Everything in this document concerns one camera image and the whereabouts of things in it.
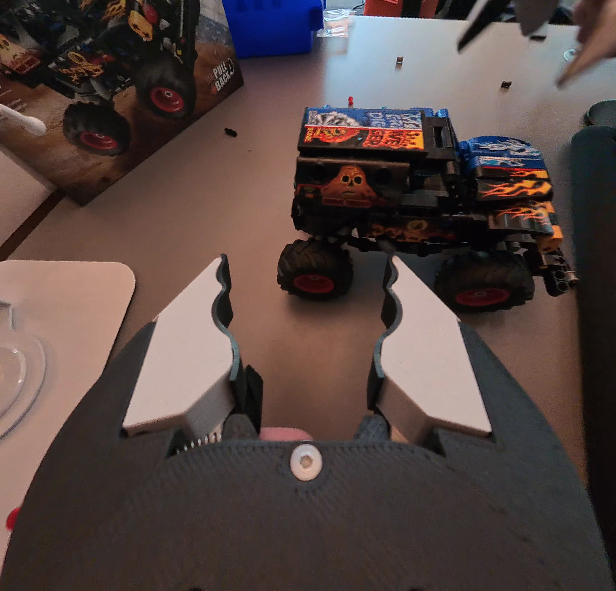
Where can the white book stand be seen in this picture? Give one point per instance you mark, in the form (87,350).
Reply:
(72,302)

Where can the grey desk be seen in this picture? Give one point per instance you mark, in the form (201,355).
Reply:
(168,215)

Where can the brick-built monster truck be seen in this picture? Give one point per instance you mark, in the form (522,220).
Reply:
(385,191)

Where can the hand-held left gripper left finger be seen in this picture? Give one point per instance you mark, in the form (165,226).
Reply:
(183,360)

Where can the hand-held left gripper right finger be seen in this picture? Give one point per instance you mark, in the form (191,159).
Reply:
(428,360)

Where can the red round stud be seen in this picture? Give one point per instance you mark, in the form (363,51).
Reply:
(11,519)

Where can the small clear plastic bag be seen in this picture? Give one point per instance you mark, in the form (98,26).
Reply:
(332,23)

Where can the blue storage bin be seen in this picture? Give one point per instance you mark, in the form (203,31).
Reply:
(269,18)

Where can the black chair armrest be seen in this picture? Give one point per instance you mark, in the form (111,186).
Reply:
(601,114)

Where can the person's right hand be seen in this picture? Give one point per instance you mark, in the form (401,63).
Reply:
(601,18)

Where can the monster truck toy box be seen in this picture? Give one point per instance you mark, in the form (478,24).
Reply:
(96,177)

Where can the dark perforated chair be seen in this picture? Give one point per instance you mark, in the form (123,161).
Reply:
(596,312)

